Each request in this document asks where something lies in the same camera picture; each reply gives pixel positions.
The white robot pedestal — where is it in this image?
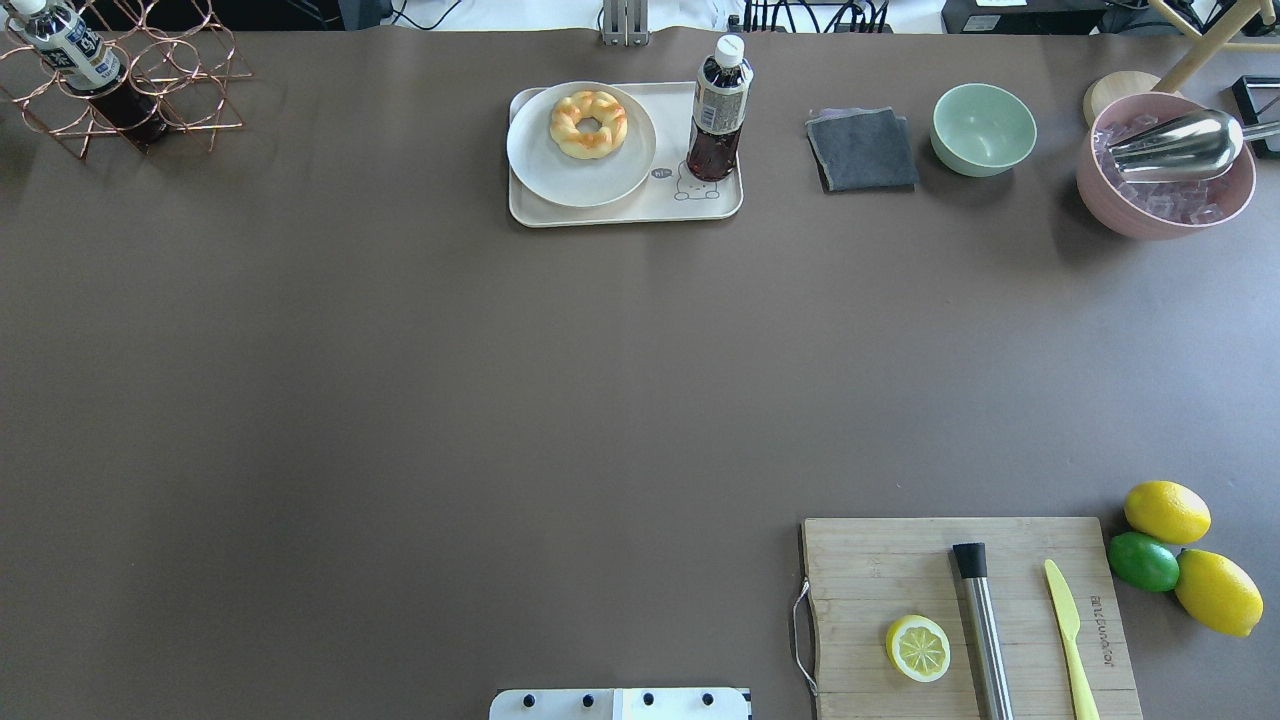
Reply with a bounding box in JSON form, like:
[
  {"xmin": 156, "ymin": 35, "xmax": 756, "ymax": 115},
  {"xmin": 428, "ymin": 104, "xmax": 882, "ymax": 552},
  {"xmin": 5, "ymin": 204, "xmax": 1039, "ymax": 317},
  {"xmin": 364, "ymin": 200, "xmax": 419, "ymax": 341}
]
[{"xmin": 488, "ymin": 687, "xmax": 753, "ymax": 719}]

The green lime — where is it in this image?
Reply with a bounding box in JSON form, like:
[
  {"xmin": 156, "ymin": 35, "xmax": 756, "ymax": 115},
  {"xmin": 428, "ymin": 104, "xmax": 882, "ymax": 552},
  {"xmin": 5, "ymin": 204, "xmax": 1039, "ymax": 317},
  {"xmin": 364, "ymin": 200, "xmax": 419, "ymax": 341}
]
[{"xmin": 1107, "ymin": 530, "xmax": 1181, "ymax": 593}]

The wooden cutting board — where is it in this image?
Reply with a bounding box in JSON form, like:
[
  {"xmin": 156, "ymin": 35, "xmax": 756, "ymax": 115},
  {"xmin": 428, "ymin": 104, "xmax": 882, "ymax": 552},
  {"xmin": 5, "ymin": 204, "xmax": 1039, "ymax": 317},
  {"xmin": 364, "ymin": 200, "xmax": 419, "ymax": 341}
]
[{"xmin": 803, "ymin": 518, "xmax": 1143, "ymax": 719}]

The cream rectangular tray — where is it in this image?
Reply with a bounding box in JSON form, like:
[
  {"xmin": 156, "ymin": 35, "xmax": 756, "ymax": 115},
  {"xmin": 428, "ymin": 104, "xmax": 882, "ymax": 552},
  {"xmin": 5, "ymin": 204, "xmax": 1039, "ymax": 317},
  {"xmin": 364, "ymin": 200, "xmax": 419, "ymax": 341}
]
[{"xmin": 508, "ymin": 82, "xmax": 744, "ymax": 228}]

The half lemon slice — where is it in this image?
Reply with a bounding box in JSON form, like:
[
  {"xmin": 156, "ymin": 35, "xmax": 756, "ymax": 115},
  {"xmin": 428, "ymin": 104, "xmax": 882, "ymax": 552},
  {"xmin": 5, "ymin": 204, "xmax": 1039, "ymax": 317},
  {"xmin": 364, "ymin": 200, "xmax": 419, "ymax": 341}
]
[{"xmin": 884, "ymin": 614, "xmax": 951, "ymax": 683}]

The steel muddler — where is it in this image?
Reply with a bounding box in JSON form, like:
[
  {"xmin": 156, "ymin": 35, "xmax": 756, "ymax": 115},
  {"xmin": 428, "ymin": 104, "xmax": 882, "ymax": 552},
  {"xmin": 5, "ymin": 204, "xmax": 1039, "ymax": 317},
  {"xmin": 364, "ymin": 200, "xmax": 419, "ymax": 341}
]
[{"xmin": 952, "ymin": 542, "xmax": 1015, "ymax": 719}]

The copper wire bottle rack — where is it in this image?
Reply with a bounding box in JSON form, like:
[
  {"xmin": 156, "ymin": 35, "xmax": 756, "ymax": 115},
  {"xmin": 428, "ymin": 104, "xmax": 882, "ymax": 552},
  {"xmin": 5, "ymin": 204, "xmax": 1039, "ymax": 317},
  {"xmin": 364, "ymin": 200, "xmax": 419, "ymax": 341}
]
[{"xmin": 3, "ymin": 1, "xmax": 253, "ymax": 160}]

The wooden mug tree stand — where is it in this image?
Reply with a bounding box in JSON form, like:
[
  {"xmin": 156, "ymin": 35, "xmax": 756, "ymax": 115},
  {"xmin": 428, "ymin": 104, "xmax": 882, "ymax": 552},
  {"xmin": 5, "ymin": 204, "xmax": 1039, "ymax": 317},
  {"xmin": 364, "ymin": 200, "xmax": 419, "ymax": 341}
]
[{"xmin": 1083, "ymin": 0, "xmax": 1280, "ymax": 127}]

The yellow lemon lower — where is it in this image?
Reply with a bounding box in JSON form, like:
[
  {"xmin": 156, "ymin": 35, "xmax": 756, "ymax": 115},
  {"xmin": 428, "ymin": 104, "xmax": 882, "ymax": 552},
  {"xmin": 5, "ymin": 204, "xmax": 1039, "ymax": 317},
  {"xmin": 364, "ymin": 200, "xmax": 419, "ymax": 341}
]
[{"xmin": 1174, "ymin": 550, "xmax": 1265, "ymax": 638}]

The yellow plastic knife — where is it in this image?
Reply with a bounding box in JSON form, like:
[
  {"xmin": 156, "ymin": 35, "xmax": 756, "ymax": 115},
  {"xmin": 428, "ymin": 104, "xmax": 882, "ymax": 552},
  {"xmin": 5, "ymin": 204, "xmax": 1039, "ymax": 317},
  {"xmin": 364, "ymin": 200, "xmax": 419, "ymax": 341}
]
[{"xmin": 1043, "ymin": 559, "xmax": 1100, "ymax": 720}]

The yellow lemon upper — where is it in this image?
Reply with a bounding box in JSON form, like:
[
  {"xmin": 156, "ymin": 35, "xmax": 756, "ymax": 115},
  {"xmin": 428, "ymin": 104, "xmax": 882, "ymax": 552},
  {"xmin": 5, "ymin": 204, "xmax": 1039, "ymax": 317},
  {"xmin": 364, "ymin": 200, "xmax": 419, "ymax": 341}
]
[{"xmin": 1123, "ymin": 480, "xmax": 1212, "ymax": 544}]

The pink bowl with ice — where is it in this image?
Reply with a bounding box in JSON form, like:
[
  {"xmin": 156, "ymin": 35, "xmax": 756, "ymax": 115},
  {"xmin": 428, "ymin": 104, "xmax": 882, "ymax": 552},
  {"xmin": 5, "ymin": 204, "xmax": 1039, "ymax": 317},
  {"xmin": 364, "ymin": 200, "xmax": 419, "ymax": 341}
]
[{"xmin": 1076, "ymin": 92, "xmax": 1257, "ymax": 240}]

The bottle in copper rack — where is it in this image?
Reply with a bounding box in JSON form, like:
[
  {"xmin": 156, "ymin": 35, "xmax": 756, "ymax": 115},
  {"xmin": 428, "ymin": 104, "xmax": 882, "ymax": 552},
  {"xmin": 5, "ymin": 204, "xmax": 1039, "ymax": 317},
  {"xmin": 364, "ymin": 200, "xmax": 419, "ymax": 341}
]
[{"xmin": 5, "ymin": 1, "xmax": 169, "ymax": 147}]

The white round plate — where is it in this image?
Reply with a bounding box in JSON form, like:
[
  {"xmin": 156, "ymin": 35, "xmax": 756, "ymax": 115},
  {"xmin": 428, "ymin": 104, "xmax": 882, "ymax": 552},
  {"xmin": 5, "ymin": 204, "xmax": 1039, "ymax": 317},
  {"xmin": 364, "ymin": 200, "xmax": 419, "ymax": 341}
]
[{"xmin": 507, "ymin": 81, "xmax": 657, "ymax": 208}]

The yellow lemon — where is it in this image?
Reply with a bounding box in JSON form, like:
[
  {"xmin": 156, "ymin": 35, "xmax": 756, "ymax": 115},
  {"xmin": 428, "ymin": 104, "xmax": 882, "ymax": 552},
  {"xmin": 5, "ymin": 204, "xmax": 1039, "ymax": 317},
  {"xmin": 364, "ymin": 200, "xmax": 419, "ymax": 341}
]
[
  {"xmin": 1123, "ymin": 480, "xmax": 1212, "ymax": 544},
  {"xmin": 1174, "ymin": 550, "xmax": 1265, "ymax": 638}
]

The dark drink bottle on tray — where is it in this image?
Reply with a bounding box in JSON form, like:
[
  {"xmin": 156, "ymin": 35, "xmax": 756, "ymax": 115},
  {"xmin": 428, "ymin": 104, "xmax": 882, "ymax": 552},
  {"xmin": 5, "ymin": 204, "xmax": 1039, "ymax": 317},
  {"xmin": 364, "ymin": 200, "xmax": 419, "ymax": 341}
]
[{"xmin": 685, "ymin": 35, "xmax": 754, "ymax": 182}]

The grey folded cloth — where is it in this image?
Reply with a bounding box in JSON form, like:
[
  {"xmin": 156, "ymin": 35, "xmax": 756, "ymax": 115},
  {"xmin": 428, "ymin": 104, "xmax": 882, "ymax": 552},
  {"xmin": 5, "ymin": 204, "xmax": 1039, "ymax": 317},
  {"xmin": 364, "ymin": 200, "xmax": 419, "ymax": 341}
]
[{"xmin": 805, "ymin": 108, "xmax": 919, "ymax": 192}]

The steel ice scoop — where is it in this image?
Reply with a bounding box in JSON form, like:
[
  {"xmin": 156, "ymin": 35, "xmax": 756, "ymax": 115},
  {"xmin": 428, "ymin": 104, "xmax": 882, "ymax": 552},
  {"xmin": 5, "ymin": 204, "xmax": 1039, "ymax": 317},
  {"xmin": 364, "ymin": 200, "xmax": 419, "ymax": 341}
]
[{"xmin": 1108, "ymin": 109, "xmax": 1279, "ymax": 183}]

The glazed twisted donut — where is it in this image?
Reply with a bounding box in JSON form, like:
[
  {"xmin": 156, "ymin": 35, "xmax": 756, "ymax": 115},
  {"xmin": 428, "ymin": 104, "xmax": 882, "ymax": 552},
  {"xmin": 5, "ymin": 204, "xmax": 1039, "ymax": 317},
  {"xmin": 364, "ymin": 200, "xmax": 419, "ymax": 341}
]
[{"xmin": 548, "ymin": 90, "xmax": 630, "ymax": 160}]

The green bowl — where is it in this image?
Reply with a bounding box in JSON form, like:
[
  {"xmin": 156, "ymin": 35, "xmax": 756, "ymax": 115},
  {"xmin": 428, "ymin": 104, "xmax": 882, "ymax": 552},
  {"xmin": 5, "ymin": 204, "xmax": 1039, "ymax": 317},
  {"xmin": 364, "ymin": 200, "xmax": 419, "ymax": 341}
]
[{"xmin": 931, "ymin": 83, "xmax": 1038, "ymax": 178}]

